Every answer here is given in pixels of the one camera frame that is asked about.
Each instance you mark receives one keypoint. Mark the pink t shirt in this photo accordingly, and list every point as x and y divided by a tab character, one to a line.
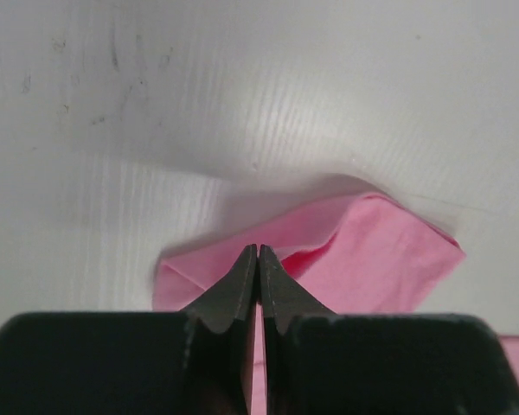
357	255

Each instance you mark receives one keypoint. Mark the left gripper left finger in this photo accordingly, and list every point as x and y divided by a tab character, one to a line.
193	361

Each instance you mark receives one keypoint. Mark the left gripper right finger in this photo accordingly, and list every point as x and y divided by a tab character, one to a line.
321	362

